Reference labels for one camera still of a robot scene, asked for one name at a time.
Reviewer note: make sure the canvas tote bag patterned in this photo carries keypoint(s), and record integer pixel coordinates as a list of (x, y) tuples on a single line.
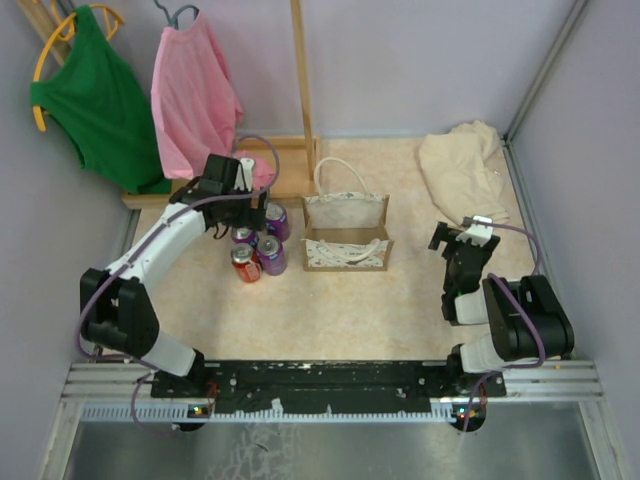
[(345, 231)]

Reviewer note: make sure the green tank top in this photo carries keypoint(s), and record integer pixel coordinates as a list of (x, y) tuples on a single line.
[(97, 101)]

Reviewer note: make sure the purple soda can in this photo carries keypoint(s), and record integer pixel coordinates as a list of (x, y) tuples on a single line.
[(277, 223)]

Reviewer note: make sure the pink shirt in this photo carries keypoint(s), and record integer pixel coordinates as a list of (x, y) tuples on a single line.
[(194, 106)]

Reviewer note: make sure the aluminium frame rail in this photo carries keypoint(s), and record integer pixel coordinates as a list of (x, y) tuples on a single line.
[(122, 392)]

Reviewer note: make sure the yellow clothes hanger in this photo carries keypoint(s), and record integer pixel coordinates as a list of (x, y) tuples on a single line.
[(63, 33)]

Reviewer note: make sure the wooden clothes rack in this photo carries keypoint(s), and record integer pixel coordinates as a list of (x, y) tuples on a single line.
[(298, 154)]

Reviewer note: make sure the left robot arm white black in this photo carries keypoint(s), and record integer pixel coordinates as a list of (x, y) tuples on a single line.
[(116, 308)]

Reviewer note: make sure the grey clothes hanger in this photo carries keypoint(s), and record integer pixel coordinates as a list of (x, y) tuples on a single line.
[(172, 19)]

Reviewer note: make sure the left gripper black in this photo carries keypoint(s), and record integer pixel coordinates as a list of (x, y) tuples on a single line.
[(251, 218)]

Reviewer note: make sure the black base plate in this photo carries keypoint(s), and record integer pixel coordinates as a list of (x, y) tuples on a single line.
[(316, 387)]

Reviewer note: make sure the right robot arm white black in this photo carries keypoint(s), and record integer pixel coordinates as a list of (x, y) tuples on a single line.
[(527, 324)]

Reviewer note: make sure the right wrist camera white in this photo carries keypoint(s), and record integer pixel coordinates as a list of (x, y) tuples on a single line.
[(478, 228)]

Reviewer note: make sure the cream folded cloth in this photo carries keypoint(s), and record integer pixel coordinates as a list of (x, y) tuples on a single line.
[(457, 177)]

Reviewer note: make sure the red can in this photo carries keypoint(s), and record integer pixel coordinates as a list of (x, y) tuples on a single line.
[(245, 262)]

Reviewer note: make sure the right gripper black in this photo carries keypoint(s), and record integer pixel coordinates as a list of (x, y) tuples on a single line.
[(485, 249)]

